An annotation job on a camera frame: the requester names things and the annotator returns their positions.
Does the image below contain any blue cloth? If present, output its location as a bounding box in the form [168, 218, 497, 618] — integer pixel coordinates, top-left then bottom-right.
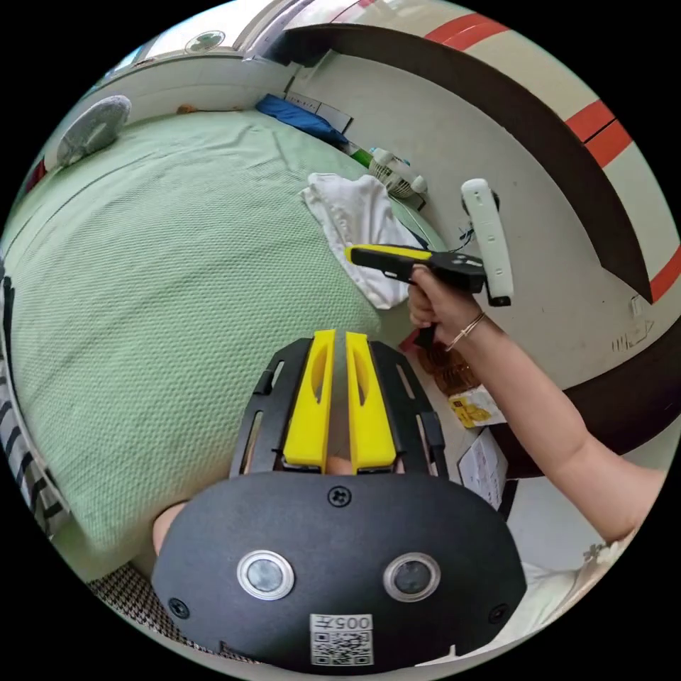
[255, 93, 350, 146]

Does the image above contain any small white fan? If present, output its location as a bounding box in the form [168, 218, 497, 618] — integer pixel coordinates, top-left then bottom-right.
[367, 147, 430, 199]

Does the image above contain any person's body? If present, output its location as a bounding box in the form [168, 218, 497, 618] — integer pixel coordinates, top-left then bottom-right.
[519, 524, 648, 658]

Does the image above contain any black white striped cloth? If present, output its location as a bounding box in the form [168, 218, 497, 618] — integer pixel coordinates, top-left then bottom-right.
[0, 255, 71, 536]

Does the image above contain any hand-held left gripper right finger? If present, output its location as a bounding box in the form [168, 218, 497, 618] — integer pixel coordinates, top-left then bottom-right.
[345, 331, 398, 475]

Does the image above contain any bed with green quilt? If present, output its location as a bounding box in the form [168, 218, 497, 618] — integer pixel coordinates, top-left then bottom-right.
[0, 109, 449, 582]

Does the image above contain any person's left hand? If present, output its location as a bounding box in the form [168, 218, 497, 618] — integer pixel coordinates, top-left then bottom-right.
[152, 502, 188, 555]

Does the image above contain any round wall fan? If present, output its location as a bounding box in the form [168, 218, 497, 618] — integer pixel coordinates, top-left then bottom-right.
[184, 29, 228, 55]

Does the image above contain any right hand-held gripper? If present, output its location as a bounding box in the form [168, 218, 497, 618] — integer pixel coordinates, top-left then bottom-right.
[344, 244, 494, 350]

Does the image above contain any white carton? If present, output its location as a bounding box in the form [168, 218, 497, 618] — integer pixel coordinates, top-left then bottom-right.
[458, 427, 510, 513]

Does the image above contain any person's right hand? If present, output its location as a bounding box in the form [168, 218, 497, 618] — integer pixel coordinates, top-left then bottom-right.
[407, 265, 487, 351]

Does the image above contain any houndstooth patterned cloth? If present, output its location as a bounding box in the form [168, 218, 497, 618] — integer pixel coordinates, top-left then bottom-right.
[84, 563, 256, 663]

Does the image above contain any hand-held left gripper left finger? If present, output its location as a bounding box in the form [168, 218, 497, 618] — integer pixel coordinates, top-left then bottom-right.
[282, 329, 337, 475]

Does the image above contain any yellow carton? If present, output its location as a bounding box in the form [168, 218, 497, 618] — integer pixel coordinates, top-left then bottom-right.
[448, 389, 507, 430]

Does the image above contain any person's right forearm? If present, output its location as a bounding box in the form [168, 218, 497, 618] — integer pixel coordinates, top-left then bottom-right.
[445, 314, 669, 543]

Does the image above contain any orange snack packet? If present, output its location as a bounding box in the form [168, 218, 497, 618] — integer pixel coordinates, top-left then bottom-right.
[416, 342, 478, 395]

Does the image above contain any white short sleeve shirt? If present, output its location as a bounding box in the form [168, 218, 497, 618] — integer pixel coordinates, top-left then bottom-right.
[301, 172, 428, 311]

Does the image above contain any fan with grey cover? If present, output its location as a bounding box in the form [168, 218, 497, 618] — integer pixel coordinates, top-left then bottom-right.
[55, 94, 133, 169]

